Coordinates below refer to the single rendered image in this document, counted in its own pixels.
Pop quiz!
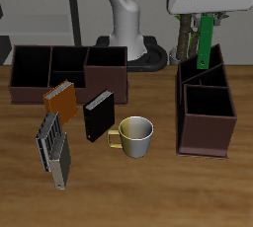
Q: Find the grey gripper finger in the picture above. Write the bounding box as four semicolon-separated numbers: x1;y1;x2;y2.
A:
212;13;224;27
192;15;203;30

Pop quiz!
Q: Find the green book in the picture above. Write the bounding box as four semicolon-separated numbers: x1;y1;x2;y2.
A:
196;15;215;71

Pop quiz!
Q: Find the dark brown desk caddy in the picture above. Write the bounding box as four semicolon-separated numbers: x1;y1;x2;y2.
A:
8;44;129;107
175;42;238;160

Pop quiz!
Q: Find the black book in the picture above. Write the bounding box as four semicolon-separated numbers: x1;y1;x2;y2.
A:
82;88;117;144

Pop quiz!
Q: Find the orange book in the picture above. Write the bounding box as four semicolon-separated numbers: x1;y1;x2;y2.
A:
42;79;80;127

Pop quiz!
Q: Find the grey striped book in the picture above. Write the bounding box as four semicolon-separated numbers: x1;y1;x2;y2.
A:
35;111;64;173

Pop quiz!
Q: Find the beige and grey book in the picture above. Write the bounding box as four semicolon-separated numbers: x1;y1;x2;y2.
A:
48;131;72;191

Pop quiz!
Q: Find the pot plant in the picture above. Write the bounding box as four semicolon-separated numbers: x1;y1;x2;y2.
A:
169;12;231;66

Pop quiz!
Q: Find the white and yellow mug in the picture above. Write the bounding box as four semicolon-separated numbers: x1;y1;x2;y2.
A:
106;115;155;160

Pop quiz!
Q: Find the grey shelf unit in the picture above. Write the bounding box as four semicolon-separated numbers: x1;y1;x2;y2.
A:
0;0;82;47

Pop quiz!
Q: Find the flat black base plate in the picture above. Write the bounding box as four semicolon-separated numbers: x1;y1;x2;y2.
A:
95;35;169;73

